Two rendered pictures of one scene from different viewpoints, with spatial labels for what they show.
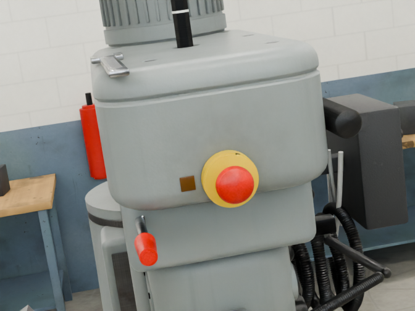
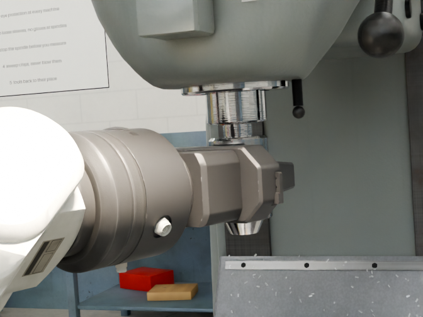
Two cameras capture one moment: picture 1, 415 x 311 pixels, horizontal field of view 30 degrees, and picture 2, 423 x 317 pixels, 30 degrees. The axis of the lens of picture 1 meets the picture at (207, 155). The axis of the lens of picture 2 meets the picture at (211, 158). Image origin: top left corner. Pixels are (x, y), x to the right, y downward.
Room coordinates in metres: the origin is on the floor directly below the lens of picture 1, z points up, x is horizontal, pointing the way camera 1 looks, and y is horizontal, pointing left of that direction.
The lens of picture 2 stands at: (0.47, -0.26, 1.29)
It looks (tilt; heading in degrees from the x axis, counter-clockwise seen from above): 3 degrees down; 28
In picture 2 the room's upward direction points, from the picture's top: 4 degrees counter-clockwise
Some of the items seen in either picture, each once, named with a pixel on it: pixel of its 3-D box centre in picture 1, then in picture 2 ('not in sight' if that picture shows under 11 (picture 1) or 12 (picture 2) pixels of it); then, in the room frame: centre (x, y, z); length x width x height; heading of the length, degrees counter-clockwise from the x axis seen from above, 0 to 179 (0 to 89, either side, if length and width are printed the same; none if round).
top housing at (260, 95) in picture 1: (192, 103); not in sight; (1.05, 0.01, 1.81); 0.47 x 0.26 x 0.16; 7
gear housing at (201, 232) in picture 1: (203, 190); not in sight; (1.08, 0.01, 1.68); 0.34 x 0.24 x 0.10; 7
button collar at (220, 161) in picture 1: (230, 178); not in sight; (0.81, -0.02, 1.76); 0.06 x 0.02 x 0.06; 97
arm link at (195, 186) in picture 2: not in sight; (161, 192); (0.95, 0.03, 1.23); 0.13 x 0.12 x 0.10; 78
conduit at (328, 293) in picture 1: (307, 263); not in sight; (1.33, -0.15, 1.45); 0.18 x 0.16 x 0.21; 7
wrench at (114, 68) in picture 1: (111, 63); not in sight; (0.87, 0.09, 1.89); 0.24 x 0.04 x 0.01; 9
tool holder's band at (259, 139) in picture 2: not in sight; (238, 143); (1.04, 0.01, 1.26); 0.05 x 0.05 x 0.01
